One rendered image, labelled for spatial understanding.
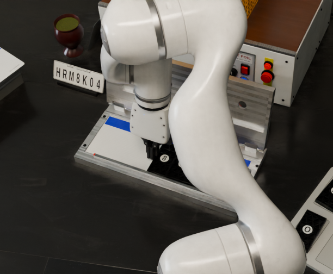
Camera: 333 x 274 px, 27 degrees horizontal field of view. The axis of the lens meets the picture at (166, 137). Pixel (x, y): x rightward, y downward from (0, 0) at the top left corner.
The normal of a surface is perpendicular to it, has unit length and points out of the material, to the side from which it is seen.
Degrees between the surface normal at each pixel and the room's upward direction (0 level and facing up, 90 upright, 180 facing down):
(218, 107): 50
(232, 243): 0
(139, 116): 76
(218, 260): 19
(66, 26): 0
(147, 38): 63
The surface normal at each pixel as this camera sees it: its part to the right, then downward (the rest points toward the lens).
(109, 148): -0.07, -0.63
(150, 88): -0.10, 0.64
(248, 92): -0.43, 0.54
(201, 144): -0.21, 0.07
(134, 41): 0.10, 0.38
